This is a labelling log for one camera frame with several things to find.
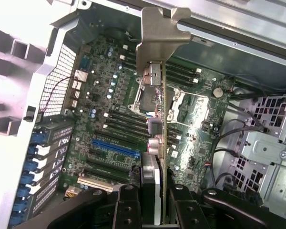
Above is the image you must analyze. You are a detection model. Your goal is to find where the grey metal disk bay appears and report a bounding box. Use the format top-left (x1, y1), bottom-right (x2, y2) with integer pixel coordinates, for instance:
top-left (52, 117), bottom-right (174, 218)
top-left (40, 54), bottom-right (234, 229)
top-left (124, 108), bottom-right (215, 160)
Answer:
top-left (228, 94), bottom-right (286, 208)

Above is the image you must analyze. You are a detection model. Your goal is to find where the CPU socket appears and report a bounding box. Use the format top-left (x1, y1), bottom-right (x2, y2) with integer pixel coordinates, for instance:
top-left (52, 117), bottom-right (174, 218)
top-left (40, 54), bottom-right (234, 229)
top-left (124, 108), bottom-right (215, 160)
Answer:
top-left (131, 76), bottom-right (179, 120)

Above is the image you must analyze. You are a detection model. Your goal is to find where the silver coin cell battery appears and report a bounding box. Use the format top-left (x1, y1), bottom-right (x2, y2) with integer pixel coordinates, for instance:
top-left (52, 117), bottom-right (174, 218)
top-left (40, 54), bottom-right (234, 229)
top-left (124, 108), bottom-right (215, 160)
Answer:
top-left (212, 86), bottom-right (224, 98)

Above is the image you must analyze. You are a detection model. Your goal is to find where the white expansion slot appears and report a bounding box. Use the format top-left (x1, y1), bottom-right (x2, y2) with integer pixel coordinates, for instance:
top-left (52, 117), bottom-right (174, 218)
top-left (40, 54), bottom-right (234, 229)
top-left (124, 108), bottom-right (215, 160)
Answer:
top-left (77, 176), bottom-right (113, 192)

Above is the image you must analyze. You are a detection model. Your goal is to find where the black open PC case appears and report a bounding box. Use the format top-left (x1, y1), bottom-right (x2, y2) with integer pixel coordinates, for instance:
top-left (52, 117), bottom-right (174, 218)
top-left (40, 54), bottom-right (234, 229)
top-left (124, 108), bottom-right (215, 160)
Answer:
top-left (0, 0), bottom-right (286, 229)

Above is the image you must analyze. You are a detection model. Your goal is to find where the green motherboard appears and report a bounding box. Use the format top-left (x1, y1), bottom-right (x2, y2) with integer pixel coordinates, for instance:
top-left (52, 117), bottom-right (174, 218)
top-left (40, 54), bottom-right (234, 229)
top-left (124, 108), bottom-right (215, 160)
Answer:
top-left (58, 35), bottom-right (236, 201)

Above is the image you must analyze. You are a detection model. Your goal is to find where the red black twisted wire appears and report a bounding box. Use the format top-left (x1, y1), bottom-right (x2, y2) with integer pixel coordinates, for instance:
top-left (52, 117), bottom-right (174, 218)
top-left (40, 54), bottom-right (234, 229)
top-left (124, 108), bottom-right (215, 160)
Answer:
top-left (40, 75), bottom-right (81, 114)

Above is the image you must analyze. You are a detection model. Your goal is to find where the long black expansion slot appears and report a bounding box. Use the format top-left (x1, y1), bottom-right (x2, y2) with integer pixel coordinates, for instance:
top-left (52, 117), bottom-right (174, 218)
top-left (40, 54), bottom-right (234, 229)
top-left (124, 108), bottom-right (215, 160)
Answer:
top-left (86, 158), bottom-right (134, 169)
top-left (82, 168), bottom-right (132, 182)

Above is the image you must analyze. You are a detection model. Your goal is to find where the blue expansion slot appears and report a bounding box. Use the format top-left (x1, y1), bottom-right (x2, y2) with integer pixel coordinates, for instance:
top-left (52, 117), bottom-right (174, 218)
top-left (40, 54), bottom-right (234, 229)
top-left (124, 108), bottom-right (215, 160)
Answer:
top-left (92, 139), bottom-right (139, 158)

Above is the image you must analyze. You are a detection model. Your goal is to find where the black RAM slot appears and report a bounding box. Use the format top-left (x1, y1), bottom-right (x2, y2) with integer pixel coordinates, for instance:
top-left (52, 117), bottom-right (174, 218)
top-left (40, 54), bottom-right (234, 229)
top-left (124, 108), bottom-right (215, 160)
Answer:
top-left (104, 116), bottom-right (150, 127)
top-left (104, 122), bottom-right (150, 134)
top-left (108, 110), bottom-right (150, 122)

